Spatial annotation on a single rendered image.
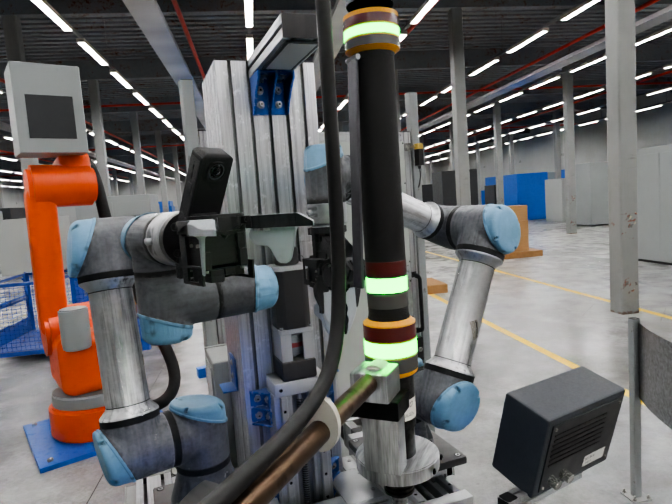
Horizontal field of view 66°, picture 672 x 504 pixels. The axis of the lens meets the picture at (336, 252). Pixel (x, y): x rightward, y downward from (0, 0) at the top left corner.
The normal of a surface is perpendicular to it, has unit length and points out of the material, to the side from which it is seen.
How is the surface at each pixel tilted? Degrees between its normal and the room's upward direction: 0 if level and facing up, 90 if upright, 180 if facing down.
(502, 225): 83
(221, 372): 90
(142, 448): 79
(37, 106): 90
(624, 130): 90
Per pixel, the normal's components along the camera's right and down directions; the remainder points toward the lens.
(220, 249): 0.65, 0.03
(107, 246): 0.54, -0.15
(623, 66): 0.15, 0.09
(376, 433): -0.40, 0.12
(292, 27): 0.36, 0.07
